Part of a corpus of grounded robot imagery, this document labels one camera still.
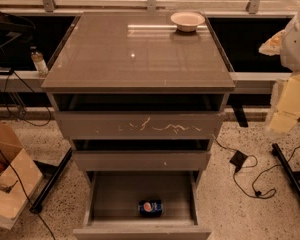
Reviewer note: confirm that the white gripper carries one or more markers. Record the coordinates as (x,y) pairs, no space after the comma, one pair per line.
(297,47)

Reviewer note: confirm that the blue pepsi can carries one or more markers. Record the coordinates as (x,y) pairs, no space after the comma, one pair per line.
(150,208)

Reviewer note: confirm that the grey drawer cabinet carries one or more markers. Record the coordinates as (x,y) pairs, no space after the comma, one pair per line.
(142,61)

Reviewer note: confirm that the middle grey drawer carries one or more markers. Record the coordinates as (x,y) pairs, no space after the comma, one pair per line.
(142,155)

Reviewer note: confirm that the grey drawer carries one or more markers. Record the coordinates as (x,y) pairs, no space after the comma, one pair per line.
(86,121)
(142,155)
(112,211)

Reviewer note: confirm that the top grey drawer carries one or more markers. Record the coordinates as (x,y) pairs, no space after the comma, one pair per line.
(86,121)

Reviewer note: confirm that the bottom grey drawer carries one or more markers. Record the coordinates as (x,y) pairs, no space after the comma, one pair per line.
(112,211)

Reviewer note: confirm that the black floor stand bar right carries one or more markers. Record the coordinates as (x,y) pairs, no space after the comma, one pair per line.
(293,176)

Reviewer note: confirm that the black floor stand bar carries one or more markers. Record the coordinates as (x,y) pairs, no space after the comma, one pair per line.
(52,173)
(293,176)

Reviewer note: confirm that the black power adapter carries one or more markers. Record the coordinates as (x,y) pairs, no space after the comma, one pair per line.
(238,159)

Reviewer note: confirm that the white bowl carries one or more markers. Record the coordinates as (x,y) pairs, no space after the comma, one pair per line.
(187,21)

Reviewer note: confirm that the clear plastic bottle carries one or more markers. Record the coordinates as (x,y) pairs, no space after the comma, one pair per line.
(39,62)

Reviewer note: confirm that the black floor stand bar left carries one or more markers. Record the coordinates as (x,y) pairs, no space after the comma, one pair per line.
(52,173)

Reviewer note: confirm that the cardboard box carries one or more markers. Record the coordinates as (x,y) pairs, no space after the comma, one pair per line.
(19,180)

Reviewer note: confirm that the small black device on ledge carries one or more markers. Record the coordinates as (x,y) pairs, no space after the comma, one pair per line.
(6,71)

